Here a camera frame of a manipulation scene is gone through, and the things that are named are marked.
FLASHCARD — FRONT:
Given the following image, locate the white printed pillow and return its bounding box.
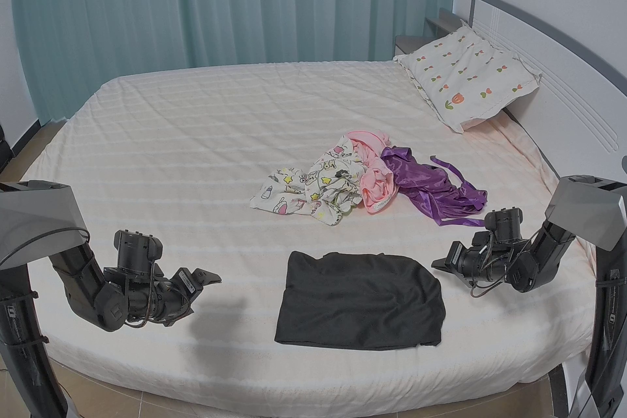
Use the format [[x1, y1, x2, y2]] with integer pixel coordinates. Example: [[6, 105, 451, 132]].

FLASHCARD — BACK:
[[393, 25, 543, 134]]

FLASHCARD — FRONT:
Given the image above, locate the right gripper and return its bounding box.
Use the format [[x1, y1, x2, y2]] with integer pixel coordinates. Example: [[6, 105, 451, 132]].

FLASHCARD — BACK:
[[431, 242, 478, 283]]

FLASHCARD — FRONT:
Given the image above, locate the black T-shirt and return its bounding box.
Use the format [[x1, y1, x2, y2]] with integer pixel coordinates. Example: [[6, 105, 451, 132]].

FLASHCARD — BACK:
[[274, 251, 446, 351]]

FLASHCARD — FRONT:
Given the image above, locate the bed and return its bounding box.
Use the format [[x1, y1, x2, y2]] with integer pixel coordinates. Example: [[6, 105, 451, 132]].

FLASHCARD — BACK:
[[20, 0, 627, 407]]

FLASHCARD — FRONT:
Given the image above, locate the white printed garment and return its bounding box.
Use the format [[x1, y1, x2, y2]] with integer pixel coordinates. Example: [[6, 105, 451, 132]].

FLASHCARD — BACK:
[[250, 136, 365, 227]]

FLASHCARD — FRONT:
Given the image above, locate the grey bedside table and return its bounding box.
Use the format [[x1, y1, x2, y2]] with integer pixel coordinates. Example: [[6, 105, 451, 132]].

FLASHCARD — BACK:
[[394, 8, 470, 59]]

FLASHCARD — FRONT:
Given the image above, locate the pink garment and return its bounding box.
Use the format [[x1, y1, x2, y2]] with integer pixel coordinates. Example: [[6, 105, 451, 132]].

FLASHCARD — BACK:
[[343, 129, 398, 215]]

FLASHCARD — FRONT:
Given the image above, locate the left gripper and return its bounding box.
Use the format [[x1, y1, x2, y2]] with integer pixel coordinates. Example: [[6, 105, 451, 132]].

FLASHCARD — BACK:
[[171, 266, 222, 311]]

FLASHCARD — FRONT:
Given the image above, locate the black chest of drawers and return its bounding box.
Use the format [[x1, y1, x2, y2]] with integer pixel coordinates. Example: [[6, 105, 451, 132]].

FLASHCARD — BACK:
[[0, 124, 14, 174]]

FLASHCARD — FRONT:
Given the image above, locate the black cable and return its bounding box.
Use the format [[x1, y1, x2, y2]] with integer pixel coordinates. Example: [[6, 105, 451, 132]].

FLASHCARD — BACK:
[[469, 278, 505, 298], [0, 227, 91, 269]]

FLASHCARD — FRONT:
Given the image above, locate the purple garment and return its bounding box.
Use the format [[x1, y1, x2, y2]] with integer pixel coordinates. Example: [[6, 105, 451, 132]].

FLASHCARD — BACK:
[[380, 145, 489, 228]]

